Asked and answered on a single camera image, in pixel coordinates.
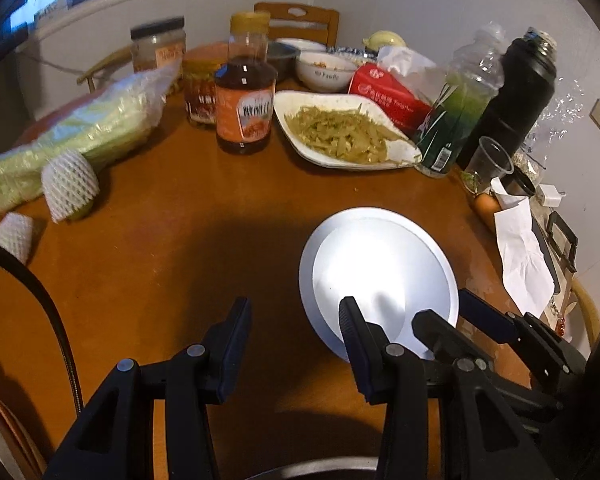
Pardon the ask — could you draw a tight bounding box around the metal bowl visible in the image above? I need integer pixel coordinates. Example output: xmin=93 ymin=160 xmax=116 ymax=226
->
xmin=240 ymin=455 xmax=381 ymax=480

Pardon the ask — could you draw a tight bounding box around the curved-back wooden chair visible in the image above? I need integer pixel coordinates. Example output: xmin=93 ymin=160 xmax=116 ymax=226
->
xmin=76 ymin=45 xmax=133 ymax=93

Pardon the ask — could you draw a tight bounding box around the white round plate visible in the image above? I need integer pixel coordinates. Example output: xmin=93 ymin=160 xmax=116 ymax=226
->
xmin=299 ymin=206 xmax=460 ymax=361

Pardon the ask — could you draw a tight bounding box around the large clear jar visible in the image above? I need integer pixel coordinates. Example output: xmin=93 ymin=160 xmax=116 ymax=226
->
xmin=130 ymin=16 xmax=187 ymax=73

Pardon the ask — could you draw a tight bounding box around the chili sauce jar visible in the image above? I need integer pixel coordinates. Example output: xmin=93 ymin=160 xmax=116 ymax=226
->
xmin=181 ymin=57 xmax=226 ymax=127

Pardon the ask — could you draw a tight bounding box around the pink bear-shaped plate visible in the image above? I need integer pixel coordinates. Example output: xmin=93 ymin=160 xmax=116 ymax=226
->
xmin=0 ymin=387 xmax=47 ymax=480

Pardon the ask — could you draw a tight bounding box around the white bowl with food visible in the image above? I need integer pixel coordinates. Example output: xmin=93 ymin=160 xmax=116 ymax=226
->
xmin=295 ymin=51 xmax=359 ymax=92

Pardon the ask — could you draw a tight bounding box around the green drink bottle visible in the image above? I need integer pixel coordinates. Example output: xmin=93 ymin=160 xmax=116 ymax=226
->
xmin=415 ymin=22 xmax=508 ymax=178

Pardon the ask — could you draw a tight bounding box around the black cable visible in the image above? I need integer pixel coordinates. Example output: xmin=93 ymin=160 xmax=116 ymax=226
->
xmin=0 ymin=235 xmax=85 ymax=416

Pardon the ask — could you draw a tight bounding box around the white charger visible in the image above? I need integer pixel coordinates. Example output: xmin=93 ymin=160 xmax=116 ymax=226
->
xmin=537 ymin=183 xmax=566 ymax=208

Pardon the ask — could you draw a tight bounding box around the black thermos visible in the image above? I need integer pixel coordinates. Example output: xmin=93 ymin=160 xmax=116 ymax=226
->
xmin=455 ymin=27 xmax=561 ymax=171

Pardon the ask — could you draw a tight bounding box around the brown sauce bottle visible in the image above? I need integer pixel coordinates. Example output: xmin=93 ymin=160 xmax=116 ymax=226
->
xmin=215 ymin=11 xmax=277 ymax=156

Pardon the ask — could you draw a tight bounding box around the white plate with shredded vegetables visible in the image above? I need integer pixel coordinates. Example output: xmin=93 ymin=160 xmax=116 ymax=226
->
xmin=272 ymin=90 xmax=423 ymax=171

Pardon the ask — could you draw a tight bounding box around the dark bowl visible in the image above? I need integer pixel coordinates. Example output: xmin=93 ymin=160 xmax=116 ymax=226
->
xmin=266 ymin=42 xmax=301 ymax=83

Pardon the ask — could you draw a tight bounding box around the clear plastic bag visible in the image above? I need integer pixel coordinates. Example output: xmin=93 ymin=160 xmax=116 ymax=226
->
xmin=517 ymin=72 xmax=598 ymax=181

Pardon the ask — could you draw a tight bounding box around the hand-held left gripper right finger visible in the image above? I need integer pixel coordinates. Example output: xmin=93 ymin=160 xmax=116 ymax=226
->
xmin=339 ymin=296 xmax=556 ymax=480

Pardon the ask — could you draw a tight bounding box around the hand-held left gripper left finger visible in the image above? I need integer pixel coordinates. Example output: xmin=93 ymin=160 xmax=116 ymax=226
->
xmin=42 ymin=297 xmax=252 ymax=480

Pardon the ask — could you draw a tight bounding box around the red tissue pack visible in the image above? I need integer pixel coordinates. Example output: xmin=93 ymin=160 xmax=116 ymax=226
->
xmin=348 ymin=46 xmax=438 ymax=133

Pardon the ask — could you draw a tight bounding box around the white paper sheet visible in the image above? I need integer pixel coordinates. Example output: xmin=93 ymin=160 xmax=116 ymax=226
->
xmin=490 ymin=177 xmax=556 ymax=318

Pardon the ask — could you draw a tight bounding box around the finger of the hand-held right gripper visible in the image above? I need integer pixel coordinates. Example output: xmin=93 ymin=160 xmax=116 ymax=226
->
xmin=457 ymin=290 xmax=586 ymax=386
xmin=412 ymin=310 xmax=496 ymax=373

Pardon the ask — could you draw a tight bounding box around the brown egg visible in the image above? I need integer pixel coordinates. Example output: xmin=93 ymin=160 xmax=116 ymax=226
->
xmin=472 ymin=192 xmax=501 ymax=231

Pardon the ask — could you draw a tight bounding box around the green fruit in foam net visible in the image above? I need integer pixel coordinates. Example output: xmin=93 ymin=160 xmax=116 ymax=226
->
xmin=0 ymin=212 xmax=38 ymax=265
xmin=41 ymin=149 xmax=101 ymax=223

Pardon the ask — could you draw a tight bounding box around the wooden chair with cutout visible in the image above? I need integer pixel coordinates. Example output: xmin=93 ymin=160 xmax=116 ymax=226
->
xmin=253 ymin=2 xmax=341 ymax=48

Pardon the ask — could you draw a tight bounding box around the empty white bowl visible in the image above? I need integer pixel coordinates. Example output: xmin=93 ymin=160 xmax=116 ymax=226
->
xmin=275 ymin=37 xmax=327 ymax=53

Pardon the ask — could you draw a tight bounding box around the clear plastic cup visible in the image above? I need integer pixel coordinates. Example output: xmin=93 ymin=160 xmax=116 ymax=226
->
xmin=462 ymin=136 xmax=516 ymax=196

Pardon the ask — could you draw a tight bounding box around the yellow onion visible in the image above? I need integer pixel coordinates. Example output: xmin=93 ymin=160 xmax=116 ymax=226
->
xmin=362 ymin=31 xmax=408 ymax=53

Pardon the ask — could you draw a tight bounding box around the bagged celery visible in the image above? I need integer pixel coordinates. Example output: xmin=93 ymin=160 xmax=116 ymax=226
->
xmin=0 ymin=57 xmax=181 ymax=223

